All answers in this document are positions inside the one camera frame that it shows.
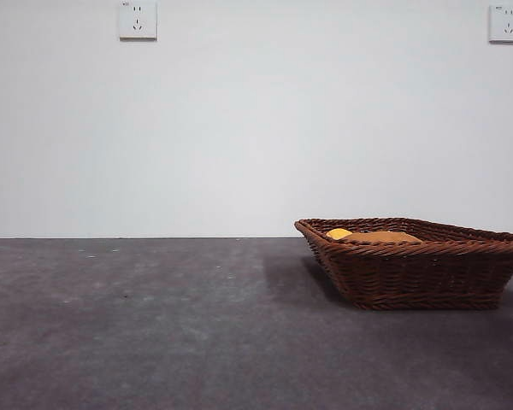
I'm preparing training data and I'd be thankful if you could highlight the brown potato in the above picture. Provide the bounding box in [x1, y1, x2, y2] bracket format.
[343, 230, 424, 245]

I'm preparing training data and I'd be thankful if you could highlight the brown wicker basket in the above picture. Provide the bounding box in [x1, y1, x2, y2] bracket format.
[293, 217, 513, 311]

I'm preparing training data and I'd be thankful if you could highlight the white wall socket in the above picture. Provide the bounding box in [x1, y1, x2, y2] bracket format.
[488, 3, 513, 44]
[118, 0, 158, 42]

